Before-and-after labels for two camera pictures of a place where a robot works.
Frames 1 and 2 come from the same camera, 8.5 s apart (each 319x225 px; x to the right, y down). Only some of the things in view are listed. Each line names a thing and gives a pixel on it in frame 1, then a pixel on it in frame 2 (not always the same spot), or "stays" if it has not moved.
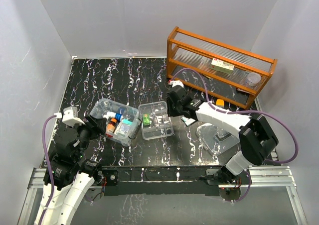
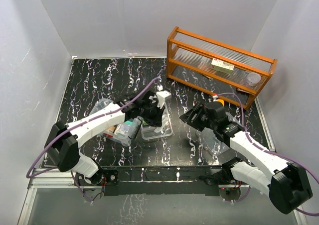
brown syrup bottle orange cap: [111, 126] stays
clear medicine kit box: [122, 123] stays
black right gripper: [171, 112] to [199, 109]
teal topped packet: [123, 127] stays
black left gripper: [97, 126] to [156, 121]
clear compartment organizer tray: [156, 122] stays
